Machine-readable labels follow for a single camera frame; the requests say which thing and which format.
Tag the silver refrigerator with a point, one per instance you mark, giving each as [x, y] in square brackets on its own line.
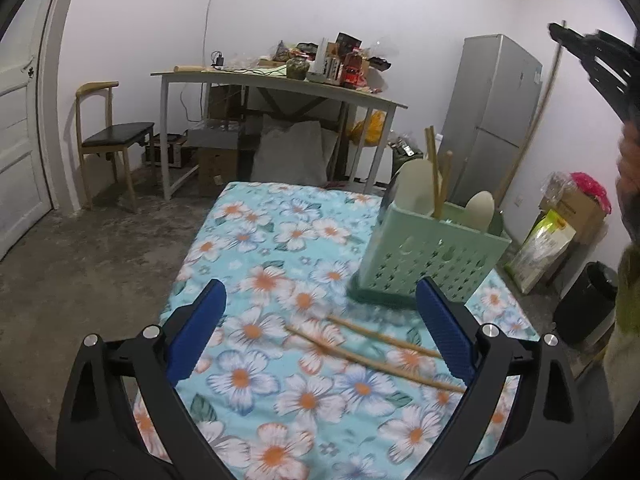
[490, 110]

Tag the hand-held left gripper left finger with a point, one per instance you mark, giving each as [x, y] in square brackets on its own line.
[197, 330]

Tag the brown cardboard box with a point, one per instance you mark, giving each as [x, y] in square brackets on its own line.
[225, 102]

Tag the white desktop rack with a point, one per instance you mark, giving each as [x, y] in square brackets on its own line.
[325, 65]

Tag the red drink bottle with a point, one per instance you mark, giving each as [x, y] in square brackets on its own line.
[353, 70]

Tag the jar with green contents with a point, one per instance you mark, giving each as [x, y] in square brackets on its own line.
[297, 69]

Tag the wooden chair with black seat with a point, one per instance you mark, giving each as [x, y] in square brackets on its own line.
[117, 135]

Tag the large cardboard box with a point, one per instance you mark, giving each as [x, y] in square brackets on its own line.
[580, 220]

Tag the clear plastic bag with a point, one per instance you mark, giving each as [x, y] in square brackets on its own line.
[557, 187]

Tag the black flat item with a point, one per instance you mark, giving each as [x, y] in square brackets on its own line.
[380, 62]

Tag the person's right forearm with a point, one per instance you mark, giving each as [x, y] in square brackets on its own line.
[627, 300]

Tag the white wall socket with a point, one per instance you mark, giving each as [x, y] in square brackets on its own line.
[519, 201]

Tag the black charger plug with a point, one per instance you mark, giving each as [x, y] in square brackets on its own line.
[218, 59]

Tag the small toaster oven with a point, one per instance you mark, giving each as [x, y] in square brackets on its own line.
[167, 150]

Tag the yellow and white rice bag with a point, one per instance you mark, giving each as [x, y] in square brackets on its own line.
[542, 250]

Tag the white panel door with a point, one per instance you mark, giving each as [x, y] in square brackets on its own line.
[20, 160]

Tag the blue floral quilt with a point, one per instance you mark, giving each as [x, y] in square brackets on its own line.
[280, 385]

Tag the green perforated utensil holder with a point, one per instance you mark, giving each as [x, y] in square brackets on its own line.
[425, 260]

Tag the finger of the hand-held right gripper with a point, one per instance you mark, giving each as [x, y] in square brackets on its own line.
[610, 75]

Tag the curved desk with white legs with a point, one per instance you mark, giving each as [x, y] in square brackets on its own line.
[260, 80]

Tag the large translucent white spoon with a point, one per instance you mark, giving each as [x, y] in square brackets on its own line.
[417, 185]

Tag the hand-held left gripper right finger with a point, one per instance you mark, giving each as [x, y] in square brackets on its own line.
[445, 330]

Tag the long wooden chopstick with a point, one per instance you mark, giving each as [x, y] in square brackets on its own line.
[375, 362]
[385, 338]
[432, 170]
[443, 182]

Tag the person's right hand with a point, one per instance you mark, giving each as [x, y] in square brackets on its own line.
[631, 175]

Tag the long thin wooden pole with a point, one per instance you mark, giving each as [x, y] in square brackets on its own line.
[537, 105]

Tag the small cardboard box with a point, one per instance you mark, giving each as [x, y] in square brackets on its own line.
[217, 172]

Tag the black trash bin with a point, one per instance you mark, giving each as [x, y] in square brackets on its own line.
[585, 305]

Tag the yellow plastic bag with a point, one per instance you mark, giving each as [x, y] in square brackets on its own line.
[370, 130]

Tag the dark brown box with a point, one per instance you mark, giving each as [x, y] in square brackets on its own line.
[348, 42]

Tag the grey sack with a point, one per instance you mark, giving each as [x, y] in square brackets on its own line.
[290, 152]

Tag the cream plastic soup spoon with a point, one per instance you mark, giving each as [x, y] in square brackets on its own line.
[480, 210]

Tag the pink plastic bag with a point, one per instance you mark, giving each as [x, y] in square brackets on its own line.
[592, 190]

